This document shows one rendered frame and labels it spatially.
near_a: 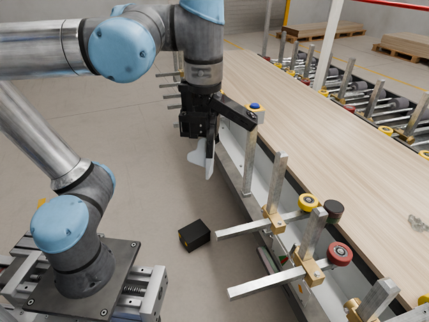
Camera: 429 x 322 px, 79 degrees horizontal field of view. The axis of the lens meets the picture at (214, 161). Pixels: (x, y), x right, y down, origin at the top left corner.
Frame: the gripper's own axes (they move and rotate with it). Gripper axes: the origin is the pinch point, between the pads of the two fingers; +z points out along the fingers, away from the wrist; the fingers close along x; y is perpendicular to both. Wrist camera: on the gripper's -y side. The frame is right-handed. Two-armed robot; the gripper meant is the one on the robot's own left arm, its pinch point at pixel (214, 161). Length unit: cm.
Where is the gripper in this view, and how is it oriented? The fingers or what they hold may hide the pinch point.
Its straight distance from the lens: 64.5
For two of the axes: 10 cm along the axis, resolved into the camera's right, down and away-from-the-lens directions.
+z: 0.0, 8.0, 6.0
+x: -1.3, 6.0, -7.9
